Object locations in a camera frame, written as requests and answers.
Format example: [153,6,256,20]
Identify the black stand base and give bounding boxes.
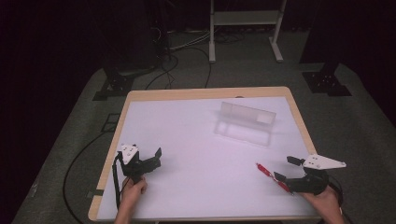
[92,57,161,102]
[301,62,353,98]

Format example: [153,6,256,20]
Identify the white floor cables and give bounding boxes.
[167,29,216,52]

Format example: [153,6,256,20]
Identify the person's left hand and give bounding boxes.
[120,175,149,210]

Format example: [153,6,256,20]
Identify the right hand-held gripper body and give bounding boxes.
[287,153,347,197]

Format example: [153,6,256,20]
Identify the white table mat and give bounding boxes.
[96,96,318,221]

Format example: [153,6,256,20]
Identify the red pen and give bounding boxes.
[255,162,295,196]

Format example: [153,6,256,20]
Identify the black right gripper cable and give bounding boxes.
[326,175,346,209]

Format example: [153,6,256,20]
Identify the curved black floor cable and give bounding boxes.
[180,46,213,90]

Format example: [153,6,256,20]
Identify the long black floor cable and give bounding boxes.
[62,132,109,224]

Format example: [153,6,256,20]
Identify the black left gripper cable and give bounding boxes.
[111,151,125,211]

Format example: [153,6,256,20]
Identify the clear plastic box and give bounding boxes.
[213,101,277,147]

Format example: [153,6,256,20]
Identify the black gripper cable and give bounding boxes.
[111,151,125,211]
[326,175,346,209]

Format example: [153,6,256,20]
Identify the dark tape strip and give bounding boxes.
[86,189,105,199]

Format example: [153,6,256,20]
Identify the white metal stand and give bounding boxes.
[208,0,288,64]

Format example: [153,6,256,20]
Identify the looped black floor cable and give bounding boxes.
[145,46,180,91]

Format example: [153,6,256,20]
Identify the person's right hand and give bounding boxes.
[299,185,343,218]

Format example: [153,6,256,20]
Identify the black tape square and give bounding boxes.
[100,113,121,133]

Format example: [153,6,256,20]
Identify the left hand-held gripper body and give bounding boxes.
[115,143,151,185]

